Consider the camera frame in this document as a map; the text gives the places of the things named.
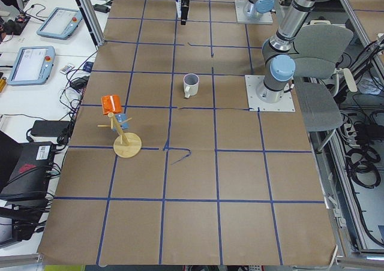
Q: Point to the black power adapter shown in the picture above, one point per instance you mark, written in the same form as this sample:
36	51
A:
49	128

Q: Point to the lower teach pendant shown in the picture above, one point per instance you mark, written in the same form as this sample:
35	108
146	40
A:
33	66

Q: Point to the brown paper table cover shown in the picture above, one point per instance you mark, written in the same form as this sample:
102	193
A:
214	183

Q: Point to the orange cup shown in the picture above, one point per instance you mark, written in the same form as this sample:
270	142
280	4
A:
111	104

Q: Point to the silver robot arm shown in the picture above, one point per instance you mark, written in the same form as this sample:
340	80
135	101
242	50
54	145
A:
254	8
280	66

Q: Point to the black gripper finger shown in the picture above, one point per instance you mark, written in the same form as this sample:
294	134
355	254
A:
184	11

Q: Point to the black computer box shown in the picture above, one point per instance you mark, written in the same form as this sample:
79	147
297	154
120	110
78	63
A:
24	168

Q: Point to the aluminium frame post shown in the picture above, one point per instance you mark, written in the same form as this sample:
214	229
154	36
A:
91	21

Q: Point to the wooden mug tree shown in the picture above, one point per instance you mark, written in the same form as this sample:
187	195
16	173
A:
127	144

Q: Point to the upper teach pendant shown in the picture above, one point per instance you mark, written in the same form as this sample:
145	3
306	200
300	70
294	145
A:
60	24

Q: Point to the teach pendant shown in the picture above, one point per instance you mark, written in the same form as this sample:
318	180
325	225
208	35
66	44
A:
60	24
33	66

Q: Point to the white remote control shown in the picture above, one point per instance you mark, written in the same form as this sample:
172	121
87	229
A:
67	68

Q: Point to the blue white milk carton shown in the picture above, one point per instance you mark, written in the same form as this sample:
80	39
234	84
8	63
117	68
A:
178	8

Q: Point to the blue cup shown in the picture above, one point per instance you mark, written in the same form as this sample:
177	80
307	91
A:
123	120

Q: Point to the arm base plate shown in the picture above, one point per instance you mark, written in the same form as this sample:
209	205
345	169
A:
261	99
259	19

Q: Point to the white ceramic mug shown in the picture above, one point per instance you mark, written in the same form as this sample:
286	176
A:
191	85

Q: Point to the grey office chair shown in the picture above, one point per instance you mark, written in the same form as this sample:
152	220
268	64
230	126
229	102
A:
319	47

